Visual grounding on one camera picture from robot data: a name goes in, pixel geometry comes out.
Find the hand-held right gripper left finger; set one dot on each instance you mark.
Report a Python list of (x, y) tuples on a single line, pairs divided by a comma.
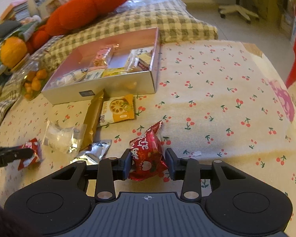
[(127, 164)]

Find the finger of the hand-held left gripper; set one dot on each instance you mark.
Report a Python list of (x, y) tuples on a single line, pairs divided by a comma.
[(17, 152)]

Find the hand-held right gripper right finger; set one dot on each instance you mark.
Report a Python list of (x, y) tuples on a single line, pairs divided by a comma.
[(170, 164)]

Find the red white snack packet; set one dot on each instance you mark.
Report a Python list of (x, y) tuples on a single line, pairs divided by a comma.
[(34, 143)]

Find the silver cardboard box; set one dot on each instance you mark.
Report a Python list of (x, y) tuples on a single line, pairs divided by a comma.
[(128, 86)]

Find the white blue snack packet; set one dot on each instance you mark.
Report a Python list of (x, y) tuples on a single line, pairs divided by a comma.
[(64, 80)]

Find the yellow green snack packet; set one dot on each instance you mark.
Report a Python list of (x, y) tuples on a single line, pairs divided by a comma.
[(113, 72)]

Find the cream snack packet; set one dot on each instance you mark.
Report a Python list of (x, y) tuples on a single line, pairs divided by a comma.
[(93, 75)]

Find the white printed snack packet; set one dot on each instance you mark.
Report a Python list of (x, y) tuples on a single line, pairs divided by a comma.
[(135, 56)]

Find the pink snack packet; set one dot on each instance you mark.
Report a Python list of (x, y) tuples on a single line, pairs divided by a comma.
[(102, 55)]

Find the white paper scrap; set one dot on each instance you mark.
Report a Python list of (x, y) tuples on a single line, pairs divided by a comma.
[(196, 153)]

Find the silver snack packet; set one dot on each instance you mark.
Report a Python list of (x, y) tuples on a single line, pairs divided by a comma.
[(96, 150)]

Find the clear white snack packet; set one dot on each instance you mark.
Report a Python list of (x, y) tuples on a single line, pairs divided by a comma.
[(61, 139)]

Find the orange snack packet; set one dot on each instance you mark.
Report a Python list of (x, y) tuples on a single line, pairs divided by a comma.
[(118, 109)]

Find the gold snack bar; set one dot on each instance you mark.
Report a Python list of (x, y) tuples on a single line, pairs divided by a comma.
[(92, 118)]

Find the glass jar of oranges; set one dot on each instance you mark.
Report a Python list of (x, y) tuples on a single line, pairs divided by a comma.
[(33, 81)]

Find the cherry print tablecloth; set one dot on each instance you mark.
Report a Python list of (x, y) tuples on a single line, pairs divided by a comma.
[(212, 103)]

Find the orange plush fruit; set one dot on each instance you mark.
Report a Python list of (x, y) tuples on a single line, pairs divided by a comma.
[(12, 50)]

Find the small red cushion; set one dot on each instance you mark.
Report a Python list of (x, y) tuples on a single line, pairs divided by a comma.
[(38, 39)]

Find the green patterned pillow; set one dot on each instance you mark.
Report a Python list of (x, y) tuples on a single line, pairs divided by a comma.
[(27, 30)]

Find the grey sofa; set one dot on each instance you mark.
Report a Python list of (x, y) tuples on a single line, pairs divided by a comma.
[(8, 26)]

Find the small pink plush toy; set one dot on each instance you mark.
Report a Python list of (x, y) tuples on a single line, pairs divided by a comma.
[(34, 18)]

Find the checked mattress pad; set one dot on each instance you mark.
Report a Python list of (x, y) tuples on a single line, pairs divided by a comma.
[(177, 22)]

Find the stack of books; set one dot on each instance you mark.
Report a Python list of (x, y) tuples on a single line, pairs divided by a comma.
[(17, 9)]

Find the large red tomato cushion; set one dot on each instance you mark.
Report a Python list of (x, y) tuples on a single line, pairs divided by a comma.
[(83, 7)]

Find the clear plastic sheet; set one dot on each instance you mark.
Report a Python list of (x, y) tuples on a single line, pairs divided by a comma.
[(148, 1)]

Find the grey office chair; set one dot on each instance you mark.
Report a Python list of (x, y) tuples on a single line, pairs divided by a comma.
[(236, 11)]

